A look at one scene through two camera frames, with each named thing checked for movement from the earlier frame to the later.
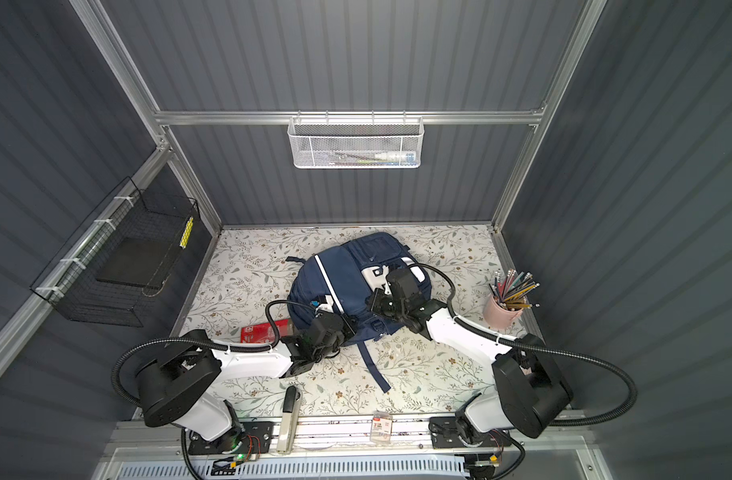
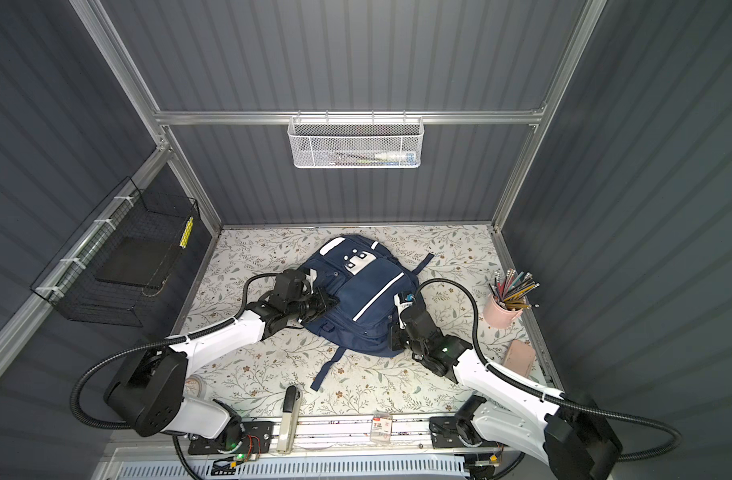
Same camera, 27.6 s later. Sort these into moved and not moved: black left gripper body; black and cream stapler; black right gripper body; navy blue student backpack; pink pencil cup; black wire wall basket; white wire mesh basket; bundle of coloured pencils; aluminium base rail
Moved: black left gripper body; navy blue student backpack; black right gripper body
Not moved: pink pencil cup; black wire wall basket; white wire mesh basket; aluminium base rail; black and cream stapler; bundle of coloured pencils
